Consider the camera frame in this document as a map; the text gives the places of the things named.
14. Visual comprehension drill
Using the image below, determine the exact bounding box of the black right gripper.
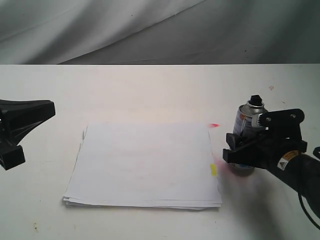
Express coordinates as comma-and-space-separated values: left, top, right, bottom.
222, 108, 308, 177

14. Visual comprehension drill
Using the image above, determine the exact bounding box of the silver spray paint can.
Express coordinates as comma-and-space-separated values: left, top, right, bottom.
229, 95, 268, 177

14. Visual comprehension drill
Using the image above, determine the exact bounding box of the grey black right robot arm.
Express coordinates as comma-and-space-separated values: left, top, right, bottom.
222, 108, 320, 216

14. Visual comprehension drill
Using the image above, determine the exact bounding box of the grey backdrop cloth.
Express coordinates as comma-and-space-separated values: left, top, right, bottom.
0, 0, 320, 65

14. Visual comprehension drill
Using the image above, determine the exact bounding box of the white paper stack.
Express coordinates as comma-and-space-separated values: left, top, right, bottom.
63, 123, 222, 209

